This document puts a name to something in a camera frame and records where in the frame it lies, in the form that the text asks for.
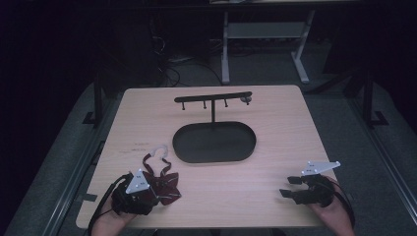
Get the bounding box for grey tape strip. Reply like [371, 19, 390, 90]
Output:
[76, 193, 98, 203]

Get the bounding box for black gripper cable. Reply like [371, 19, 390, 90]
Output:
[328, 179, 357, 228]
[87, 172, 134, 236]

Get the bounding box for person's right hand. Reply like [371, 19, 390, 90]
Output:
[307, 176, 349, 225]

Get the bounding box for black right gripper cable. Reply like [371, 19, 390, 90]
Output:
[328, 179, 357, 228]

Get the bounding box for dark red bow tie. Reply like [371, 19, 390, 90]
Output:
[142, 144, 182, 207]

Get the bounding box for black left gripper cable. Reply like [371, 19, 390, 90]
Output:
[87, 172, 134, 236]

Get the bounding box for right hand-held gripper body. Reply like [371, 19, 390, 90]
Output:
[294, 160, 342, 208]

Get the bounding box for black stand with oval tray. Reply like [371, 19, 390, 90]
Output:
[172, 90, 258, 164]

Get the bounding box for person's left hand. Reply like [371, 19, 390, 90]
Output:
[97, 198, 139, 228]

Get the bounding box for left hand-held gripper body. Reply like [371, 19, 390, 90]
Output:
[111, 168, 159, 216]

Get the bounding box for black metal stand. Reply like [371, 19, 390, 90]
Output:
[82, 70, 106, 126]
[359, 67, 390, 128]

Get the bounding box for white metal desk frame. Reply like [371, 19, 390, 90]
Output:
[220, 9, 317, 86]

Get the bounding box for black cables on floor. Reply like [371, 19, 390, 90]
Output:
[149, 19, 224, 89]

